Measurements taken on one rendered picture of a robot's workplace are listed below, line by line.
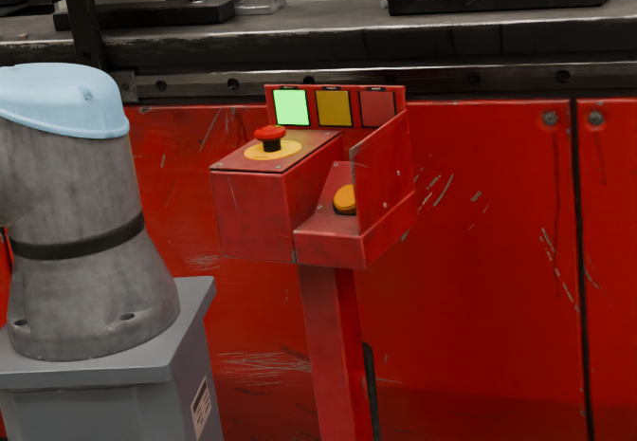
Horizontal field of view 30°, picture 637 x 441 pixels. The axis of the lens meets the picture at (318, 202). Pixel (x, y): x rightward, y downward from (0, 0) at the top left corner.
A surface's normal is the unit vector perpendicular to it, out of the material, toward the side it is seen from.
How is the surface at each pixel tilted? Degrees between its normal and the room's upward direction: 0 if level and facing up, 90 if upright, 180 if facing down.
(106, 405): 90
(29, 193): 100
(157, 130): 90
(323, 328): 90
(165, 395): 90
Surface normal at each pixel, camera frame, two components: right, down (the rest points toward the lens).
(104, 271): 0.44, -0.06
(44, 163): 0.05, 0.33
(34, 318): -0.52, 0.05
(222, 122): -0.37, 0.36
